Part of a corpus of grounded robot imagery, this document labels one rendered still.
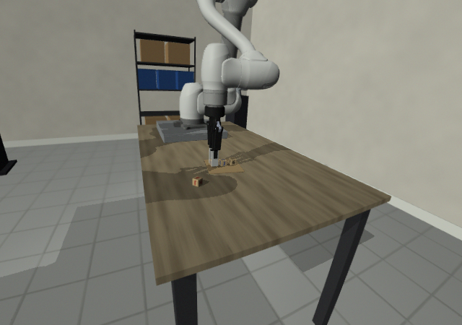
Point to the tan flat mat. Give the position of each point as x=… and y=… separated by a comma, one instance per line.
x=223, y=169

